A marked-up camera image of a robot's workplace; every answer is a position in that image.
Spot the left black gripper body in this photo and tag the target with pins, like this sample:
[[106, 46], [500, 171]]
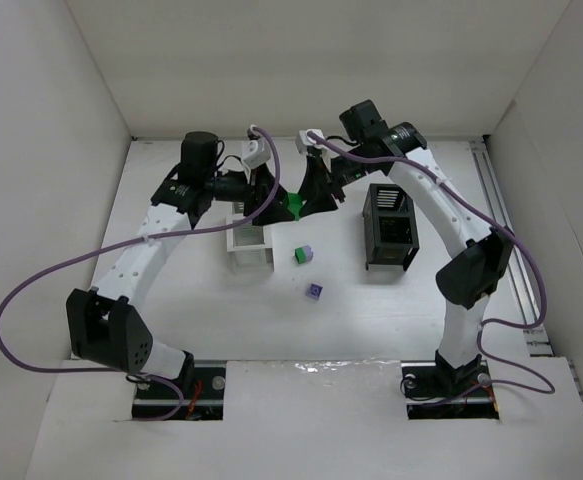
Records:
[[257, 191]]

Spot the black two-cell container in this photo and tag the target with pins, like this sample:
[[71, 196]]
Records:
[[390, 227]]

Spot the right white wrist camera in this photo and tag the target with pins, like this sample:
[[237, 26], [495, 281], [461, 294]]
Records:
[[307, 145]]

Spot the white foam front board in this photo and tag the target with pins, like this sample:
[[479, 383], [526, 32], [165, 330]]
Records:
[[290, 420]]

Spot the green lego cube top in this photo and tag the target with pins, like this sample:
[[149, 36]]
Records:
[[293, 202]]

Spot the white two-cell container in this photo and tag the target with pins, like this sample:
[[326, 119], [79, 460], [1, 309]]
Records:
[[249, 247]]

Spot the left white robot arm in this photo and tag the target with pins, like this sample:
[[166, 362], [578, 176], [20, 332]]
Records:
[[105, 324]]

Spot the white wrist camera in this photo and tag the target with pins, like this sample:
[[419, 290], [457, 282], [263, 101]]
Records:
[[307, 145], [255, 150]]

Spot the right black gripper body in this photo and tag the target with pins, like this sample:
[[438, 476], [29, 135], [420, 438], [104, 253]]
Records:
[[329, 180]]

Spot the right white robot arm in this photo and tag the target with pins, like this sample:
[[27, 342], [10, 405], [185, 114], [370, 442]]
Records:
[[479, 250]]

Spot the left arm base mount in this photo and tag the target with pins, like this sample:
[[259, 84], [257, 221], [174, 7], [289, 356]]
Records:
[[202, 401]]

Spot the purple lego square brick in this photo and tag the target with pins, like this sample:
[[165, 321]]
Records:
[[314, 292]]

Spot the aluminium rail right side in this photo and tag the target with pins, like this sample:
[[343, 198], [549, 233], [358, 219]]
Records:
[[520, 285]]

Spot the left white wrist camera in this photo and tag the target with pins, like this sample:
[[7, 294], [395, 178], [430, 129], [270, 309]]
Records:
[[255, 150]]

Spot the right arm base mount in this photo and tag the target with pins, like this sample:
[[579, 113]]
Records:
[[427, 398]]

